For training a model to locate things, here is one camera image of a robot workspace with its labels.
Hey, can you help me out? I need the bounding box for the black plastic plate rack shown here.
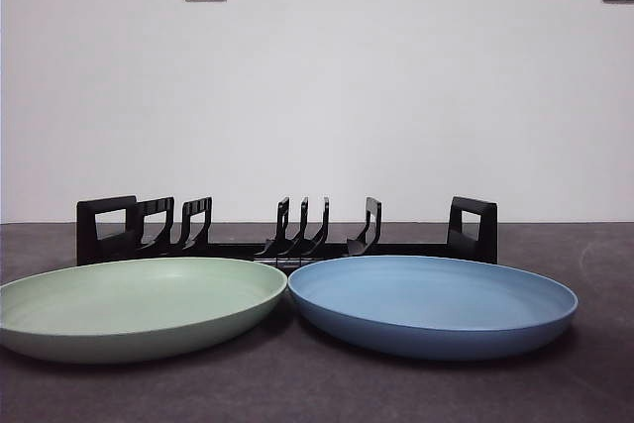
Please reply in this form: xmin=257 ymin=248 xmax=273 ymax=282
xmin=75 ymin=194 xmax=499 ymax=268

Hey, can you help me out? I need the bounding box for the green round plate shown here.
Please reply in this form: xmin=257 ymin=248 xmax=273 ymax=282
xmin=0 ymin=257 xmax=290 ymax=366

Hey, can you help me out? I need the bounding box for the blue round plate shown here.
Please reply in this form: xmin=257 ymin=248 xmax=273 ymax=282
xmin=286 ymin=254 xmax=580 ymax=363

